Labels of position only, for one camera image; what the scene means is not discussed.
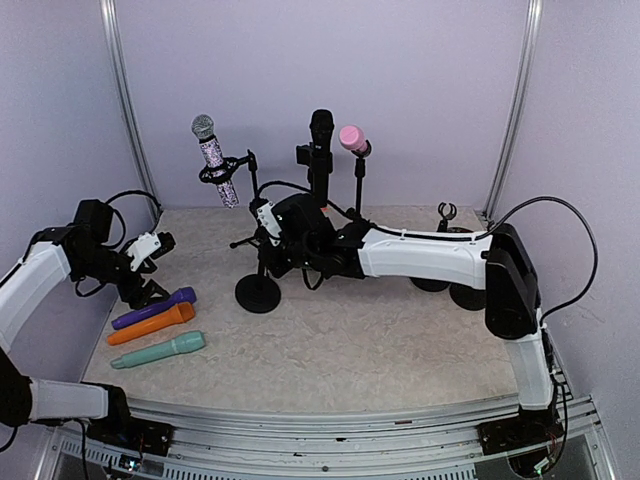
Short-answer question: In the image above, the teal microphone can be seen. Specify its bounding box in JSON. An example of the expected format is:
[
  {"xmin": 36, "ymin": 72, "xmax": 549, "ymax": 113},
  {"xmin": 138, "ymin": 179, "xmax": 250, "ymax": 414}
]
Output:
[{"xmin": 110, "ymin": 331, "xmax": 206, "ymax": 370}]

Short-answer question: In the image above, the purple microphone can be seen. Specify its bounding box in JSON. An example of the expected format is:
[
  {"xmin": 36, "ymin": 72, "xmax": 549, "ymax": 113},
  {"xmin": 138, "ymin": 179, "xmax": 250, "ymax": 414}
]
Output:
[{"xmin": 111, "ymin": 287, "xmax": 197, "ymax": 330}]

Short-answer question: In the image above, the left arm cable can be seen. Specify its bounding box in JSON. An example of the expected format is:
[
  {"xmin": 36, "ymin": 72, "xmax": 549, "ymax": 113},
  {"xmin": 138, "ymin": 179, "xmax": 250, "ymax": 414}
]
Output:
[{"xmin": 74, "ymin": 188, "xmax": 164, "ymax": 296}]

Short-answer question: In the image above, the orange microphone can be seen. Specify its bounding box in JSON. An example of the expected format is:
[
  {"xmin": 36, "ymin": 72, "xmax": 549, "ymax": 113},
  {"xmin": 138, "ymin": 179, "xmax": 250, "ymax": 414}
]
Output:
[{"xmin": 107, "ymin": 302, "xmax": 196, "ymax": 346}]

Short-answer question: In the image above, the black microphone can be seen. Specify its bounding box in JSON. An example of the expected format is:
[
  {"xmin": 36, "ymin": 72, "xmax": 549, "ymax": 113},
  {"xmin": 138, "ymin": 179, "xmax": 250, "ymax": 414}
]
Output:
[{"xmin": 308, "ymin": 109, "xmax": 334, "ymax": 207}]

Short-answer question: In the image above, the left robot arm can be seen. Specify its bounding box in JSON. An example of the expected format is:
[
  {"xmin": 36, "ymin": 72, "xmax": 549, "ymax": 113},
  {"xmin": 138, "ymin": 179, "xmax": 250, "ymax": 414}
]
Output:
[{"xmin": 1, "ymin": 199, "xmax": 175, "ymax": 456}]

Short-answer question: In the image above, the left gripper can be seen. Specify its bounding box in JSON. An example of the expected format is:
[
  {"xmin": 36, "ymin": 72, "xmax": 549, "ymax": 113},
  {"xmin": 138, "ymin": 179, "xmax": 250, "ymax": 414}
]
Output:
[{"xmin": 76, "ymin": 245, "xmax": 170, "ymax": 309}]

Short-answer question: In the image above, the aluminium frame post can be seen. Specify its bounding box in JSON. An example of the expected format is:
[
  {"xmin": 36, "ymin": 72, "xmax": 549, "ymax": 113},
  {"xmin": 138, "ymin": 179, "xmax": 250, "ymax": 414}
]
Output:
[
  {"xmin": 99, "ymin": 0, "xmax": 158, "ymax": 197},
  {"xmin": 481, "ymin": 0, "xmax": 544, "ymax": 220}
]

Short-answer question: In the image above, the pink microphone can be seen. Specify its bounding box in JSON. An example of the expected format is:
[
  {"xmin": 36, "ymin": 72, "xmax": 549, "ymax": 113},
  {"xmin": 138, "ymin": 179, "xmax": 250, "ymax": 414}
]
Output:
[{"xmin": 339, "ymin": 125, "xmax": 371, "ymax": 157}]

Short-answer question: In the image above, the right aluminium frame post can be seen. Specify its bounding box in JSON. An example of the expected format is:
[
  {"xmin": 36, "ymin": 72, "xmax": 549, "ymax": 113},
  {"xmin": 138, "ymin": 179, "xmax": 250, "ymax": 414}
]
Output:
[{"xmin": 481, "ymin": 0, "xmax": 544, "ymax": 220}]

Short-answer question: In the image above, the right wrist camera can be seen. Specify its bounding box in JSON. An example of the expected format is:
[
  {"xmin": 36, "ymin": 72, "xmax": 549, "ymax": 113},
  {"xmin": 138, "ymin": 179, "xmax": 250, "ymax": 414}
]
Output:
[{"xmin": 249, "ymin": 198, "xmax": 282, "ymax": 247}]

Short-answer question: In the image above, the glitter silver microphone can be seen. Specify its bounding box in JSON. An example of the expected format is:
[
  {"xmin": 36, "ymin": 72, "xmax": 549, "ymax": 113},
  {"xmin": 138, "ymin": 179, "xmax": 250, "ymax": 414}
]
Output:
[{"xmin": 191, "ymin": 114, "xmax": 239, "ymax": 208}]

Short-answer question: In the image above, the left aluminium frame post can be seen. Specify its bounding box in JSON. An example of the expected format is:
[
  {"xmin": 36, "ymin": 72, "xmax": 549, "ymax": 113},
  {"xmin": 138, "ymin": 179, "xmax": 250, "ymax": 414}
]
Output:
[{"xmin": 99, "ymin": 0, "xmax": 158, "ymax": 197}]

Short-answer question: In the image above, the front aluminium rail base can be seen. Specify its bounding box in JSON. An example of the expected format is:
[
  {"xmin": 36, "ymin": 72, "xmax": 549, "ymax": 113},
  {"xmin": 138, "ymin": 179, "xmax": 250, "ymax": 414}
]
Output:
[{"xmin": 34, "ymin": 392, "xmax": 621, "ymax": 480}]

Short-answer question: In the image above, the tall round stand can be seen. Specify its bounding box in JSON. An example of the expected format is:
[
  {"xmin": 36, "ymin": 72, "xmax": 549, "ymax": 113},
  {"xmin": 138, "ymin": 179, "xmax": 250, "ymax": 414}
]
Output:
[{"xmin": 296, "ymin": 143, "xmax": 333, "ymax": 207}]

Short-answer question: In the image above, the black tripod mic stand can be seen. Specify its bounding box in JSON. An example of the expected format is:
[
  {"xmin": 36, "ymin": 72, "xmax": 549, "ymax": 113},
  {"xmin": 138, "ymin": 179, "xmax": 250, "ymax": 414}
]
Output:
[{"xmin": 199, "ymin": 150, "xmax": 268, "ymax": 249}]

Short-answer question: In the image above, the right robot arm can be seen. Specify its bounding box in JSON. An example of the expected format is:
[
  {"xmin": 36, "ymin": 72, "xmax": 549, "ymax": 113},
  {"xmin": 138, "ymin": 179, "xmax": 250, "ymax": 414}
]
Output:
[{"xmin": 252, "ymin": 193, "xmax": 567, "ymax": 454}]

